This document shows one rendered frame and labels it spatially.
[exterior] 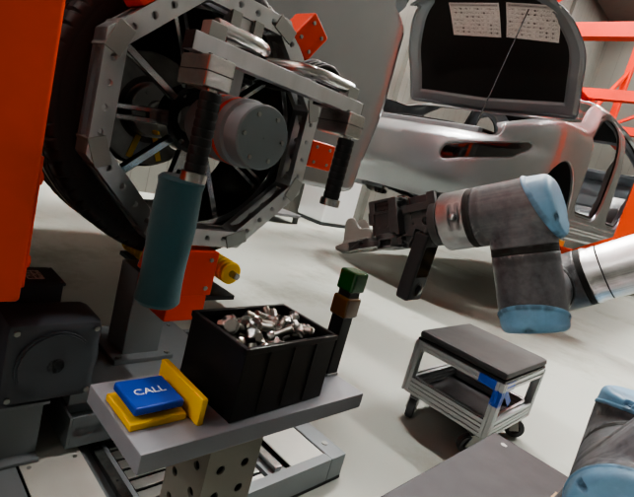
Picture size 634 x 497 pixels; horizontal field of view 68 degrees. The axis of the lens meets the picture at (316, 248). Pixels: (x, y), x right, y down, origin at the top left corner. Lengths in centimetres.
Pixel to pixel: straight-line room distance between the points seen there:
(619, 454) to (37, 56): 89
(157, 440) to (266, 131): 59
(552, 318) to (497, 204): 17
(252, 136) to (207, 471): 59
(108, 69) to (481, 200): 67
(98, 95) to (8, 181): 27
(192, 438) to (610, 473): 50
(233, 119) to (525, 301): 60
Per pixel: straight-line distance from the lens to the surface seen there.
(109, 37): 96
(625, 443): 72
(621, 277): 81
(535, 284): 68
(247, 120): 93
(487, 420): 176
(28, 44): 76
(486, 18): 443
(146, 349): 135
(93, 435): 125
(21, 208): 78
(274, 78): 90
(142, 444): 66
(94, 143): 96
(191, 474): 82
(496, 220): 69
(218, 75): 80
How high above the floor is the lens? 83
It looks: 10 degrees down
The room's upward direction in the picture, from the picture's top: 15 degrees clockwise
